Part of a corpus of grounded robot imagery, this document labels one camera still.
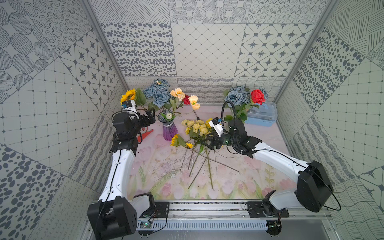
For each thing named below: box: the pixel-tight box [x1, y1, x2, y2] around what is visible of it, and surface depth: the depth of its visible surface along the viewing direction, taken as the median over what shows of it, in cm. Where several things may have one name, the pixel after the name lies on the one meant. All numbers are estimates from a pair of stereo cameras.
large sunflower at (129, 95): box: [120, 88, 137, 105], surface depth 72 cm
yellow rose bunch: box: [181, 119, 212, 139], surface depth 98 cm
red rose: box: [251, 89, 266, 105], surface depth 73 cm
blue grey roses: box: [224, 86, 269, 106], surface depth 79 cm
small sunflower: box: [179, 142, 194, 172], surface depth 96 cm
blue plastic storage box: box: [245, 101, 278, 127], surface depth 106 cm
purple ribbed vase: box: [157, 114, 178, 142], surface depth 93 cm
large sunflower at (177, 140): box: [170, 134, 186, 147], surface depth 94 cm
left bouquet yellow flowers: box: [143, 79, 201, 122], surface depth 78 cm
